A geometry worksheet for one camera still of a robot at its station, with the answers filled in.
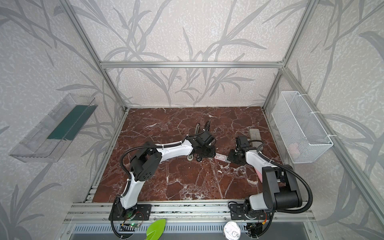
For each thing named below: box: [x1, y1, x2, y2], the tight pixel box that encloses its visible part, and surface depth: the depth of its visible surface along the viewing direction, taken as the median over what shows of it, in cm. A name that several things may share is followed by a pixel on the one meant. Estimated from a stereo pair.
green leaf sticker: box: [145, 219, 167, 240], surface depth 71 cm
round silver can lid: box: [223, 221, 242, 240], surface depth 65 cm
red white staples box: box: [214, 152, 228, 162], surface depth 94 cm
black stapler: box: [193, 130, 215, 158], surface depth 77 cm
